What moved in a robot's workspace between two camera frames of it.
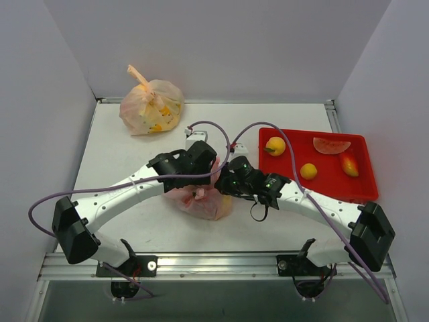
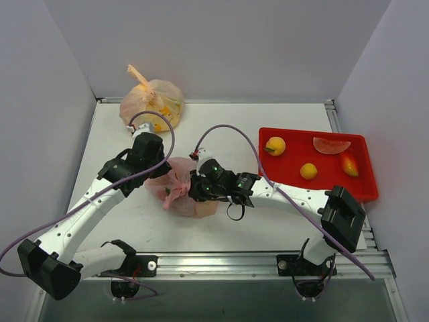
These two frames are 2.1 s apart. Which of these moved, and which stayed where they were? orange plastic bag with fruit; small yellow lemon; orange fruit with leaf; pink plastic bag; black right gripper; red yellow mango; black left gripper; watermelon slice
Moved: pink plastic bag; black right gripper; black left gripper
Stayed: watermelon slice; red yellow mango; small yellow lemon; orange fruit with leaf; orange plastic bag with fruit
